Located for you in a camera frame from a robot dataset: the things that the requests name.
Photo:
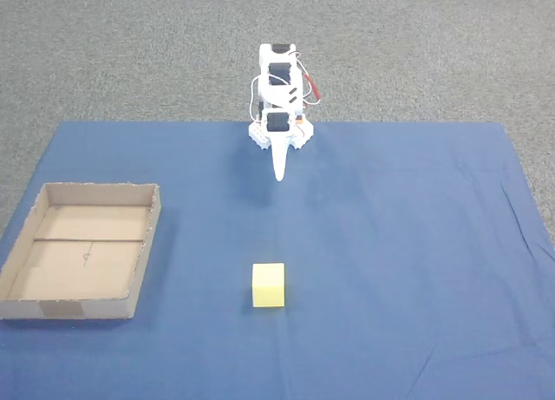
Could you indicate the yellow foam block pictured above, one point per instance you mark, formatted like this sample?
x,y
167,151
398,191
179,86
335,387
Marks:
x,y
268,287

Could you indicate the shallow cardboard box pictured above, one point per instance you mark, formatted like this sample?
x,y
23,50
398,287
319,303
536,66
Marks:
x,y
82,252

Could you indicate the blue cloth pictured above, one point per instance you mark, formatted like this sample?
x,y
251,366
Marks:
x,y
347,252

